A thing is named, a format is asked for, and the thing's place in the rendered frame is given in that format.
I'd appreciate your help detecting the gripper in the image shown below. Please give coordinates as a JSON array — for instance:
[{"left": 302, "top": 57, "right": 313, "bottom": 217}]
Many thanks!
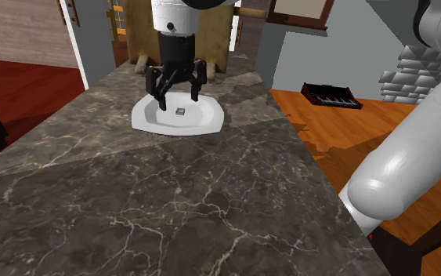
[{"left": 145, "top": 31, "right": 208, "bottom": 112}]

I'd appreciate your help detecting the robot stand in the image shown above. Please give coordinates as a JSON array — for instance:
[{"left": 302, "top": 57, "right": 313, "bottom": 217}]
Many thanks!
[{"left": 368, "top": 225, "right": 425, "bottom": 276}]

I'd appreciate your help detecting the brown-framed wall picture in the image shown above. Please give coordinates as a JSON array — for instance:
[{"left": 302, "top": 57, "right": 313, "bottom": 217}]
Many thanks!
[{"left": 265, "top": 0, "right": 336, "bottom": 32}]

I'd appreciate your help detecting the dark red keyboard instrument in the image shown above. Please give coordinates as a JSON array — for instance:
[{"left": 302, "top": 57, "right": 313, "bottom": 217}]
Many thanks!
[{"left": 300, "top": 82, "right": 364, "bottom": 111}]

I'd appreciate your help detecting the white shallow dish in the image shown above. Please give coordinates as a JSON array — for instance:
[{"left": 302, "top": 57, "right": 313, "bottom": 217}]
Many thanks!
[{"left": 131, "top": 91, "right": 226, "bottom": 137}]

